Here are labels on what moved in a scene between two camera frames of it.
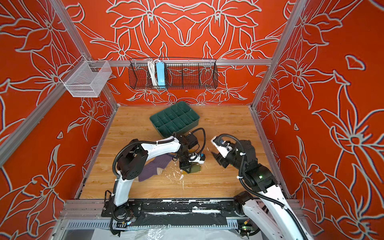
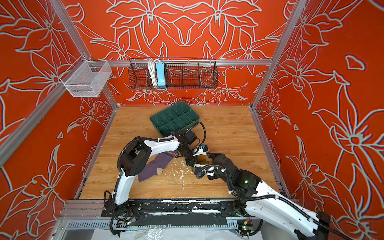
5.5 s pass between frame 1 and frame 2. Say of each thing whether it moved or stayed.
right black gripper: moved
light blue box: stayed
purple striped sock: stayed
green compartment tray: stayed
